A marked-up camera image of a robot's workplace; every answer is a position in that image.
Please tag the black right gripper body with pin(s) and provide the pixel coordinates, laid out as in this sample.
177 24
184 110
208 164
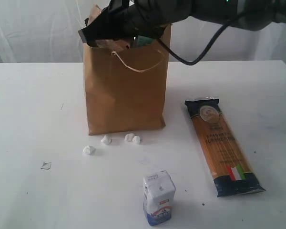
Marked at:
145 17

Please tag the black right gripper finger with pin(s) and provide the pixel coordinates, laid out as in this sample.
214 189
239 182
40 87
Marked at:
103 24

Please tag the brown kraft stand-up pouch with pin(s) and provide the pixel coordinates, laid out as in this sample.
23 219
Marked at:
114 45

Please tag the clear jar with gold lid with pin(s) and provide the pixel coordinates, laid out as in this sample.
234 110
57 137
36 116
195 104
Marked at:
140 41

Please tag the small white blue carton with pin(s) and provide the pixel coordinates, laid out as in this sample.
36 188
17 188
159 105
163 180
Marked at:
158 197

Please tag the spaghetti packet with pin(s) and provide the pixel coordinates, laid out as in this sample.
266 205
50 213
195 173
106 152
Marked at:
231 173

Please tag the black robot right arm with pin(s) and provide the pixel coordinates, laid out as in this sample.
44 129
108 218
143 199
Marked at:
252 15

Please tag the brown paper shopping bag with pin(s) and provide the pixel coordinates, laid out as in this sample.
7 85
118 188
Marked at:
125 90

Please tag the white backdrop curtain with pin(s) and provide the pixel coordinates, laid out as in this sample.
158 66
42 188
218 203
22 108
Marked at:
47 31

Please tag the crumpled white paper ball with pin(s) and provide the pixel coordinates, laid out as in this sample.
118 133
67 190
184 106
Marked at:
89 150
129 137
106 140
136 139

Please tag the small clear plastic scrap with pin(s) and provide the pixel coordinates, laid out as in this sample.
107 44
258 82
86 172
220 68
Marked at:
46 166

